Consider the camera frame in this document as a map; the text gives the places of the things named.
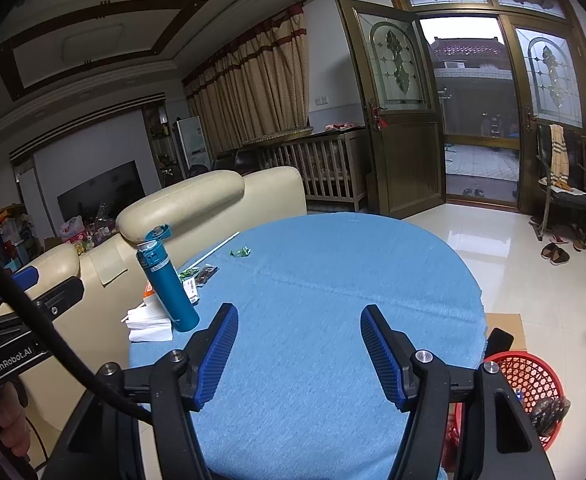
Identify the tan paper sheet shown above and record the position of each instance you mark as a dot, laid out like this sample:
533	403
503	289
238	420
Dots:
112	270

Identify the black plastic bag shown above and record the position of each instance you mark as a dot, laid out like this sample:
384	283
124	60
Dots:
548	412

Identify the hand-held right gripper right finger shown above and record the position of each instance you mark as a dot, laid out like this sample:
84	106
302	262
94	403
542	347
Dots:
385	360

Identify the white standing air conditioner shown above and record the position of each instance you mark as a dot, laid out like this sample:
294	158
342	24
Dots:
193	140

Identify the striped towel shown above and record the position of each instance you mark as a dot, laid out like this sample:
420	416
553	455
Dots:
559	160

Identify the wooden glass door leaf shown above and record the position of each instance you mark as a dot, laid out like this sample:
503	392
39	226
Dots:
525	170
408	160

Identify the white straw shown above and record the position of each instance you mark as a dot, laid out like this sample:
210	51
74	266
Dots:
218	247

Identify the dark snack packet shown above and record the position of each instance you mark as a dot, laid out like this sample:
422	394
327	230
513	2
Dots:
207	275

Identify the teal water bottle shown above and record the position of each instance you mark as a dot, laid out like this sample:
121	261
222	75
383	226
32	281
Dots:
170	295

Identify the black television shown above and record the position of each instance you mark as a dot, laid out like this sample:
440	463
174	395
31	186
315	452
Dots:
103	190

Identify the red mesh basket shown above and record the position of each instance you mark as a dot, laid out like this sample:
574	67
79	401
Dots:
533	370

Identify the woven tray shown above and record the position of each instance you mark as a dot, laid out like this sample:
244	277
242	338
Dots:
278	136

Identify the white tissue stack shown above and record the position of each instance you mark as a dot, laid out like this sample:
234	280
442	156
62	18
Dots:
148	327

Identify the brown slipper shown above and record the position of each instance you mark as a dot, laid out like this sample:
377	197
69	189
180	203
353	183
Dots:
561	258
550	249

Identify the beige curtain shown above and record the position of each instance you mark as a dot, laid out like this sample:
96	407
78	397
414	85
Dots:
253	85

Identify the white wall socket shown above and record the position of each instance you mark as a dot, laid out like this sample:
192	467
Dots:
322	100

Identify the glass display cabinet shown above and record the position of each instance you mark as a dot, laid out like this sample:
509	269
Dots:
159	145

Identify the brown cardboard sheet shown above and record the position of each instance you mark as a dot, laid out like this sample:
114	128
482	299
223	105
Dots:
510	325

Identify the metal frame chair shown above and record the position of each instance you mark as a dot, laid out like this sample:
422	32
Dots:
573	195

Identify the wooden crib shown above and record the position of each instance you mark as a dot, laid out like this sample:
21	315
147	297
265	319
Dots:
323	170

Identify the red cloth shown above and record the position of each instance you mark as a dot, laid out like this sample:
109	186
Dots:
340	126

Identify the person's left hand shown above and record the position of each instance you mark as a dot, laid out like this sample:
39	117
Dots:
13	420

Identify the black padded object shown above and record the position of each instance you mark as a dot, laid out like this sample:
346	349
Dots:
499	342

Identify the cream leather sofa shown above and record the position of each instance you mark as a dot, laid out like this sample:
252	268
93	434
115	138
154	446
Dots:
198	195

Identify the blue tablecloth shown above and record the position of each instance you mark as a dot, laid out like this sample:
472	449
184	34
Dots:
323	285

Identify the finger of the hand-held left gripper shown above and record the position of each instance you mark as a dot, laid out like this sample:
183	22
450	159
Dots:
58	300
27	277

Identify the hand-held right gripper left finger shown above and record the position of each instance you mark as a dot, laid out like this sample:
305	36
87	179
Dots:
218	360

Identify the pink plastic bag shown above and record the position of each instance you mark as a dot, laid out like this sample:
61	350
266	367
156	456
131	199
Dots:
73	227

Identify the green candy wrapper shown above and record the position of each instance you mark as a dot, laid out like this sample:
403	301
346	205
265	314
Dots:
188	273
239	251

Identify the orange white packet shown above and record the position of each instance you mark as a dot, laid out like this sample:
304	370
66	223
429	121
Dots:
190	290

